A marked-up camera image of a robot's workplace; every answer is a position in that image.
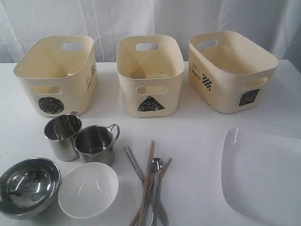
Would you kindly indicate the white square plate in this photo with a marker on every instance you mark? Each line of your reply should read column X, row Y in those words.
column 261, row 176

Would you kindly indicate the cream bin square mark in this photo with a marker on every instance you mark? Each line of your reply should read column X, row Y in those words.
column 230, row 71

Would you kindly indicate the cream bin circle mark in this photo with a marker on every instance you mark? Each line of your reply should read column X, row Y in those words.
column 59, row 74

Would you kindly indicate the wooden chopstick long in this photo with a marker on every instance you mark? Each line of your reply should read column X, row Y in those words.
column 146, row 182

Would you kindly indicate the steel mug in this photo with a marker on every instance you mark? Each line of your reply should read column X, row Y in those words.
column 61, row 132
column 96, row 143

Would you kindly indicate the stainless steel bowl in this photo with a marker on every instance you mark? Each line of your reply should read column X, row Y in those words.
column 29, row 188

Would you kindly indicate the wooden chopstick short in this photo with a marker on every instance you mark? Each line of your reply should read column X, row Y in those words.
column 135, row 218

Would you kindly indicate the steel table knife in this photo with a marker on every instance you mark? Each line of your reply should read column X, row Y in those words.
column 160, row 210

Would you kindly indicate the white ceramic bowl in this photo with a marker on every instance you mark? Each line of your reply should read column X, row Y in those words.
column 88, row 190

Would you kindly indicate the cream bin triangle mark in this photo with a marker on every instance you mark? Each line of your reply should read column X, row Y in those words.
column 150, row 70

